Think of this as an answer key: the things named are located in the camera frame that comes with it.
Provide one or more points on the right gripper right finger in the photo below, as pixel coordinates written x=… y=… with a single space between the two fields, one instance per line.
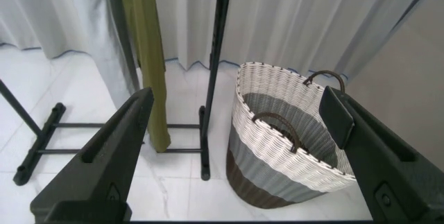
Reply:
x=392 y=172

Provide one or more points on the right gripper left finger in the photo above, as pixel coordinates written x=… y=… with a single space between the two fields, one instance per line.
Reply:
x=100 y=168

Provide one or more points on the green long-sleeved shirt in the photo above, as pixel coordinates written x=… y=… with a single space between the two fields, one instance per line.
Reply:
x=147 y=43

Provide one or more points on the pale grey shorts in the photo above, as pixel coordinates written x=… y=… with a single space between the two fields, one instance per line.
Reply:
x=111 y=26

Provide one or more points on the white laundry basket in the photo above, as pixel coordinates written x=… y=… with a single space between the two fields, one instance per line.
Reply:
x=270 y=140

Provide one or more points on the black clothes rack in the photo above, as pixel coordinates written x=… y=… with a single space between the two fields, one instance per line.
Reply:
x=218 y=43

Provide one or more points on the white curtain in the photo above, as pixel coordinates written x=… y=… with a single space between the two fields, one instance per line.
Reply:
x=295 y=19

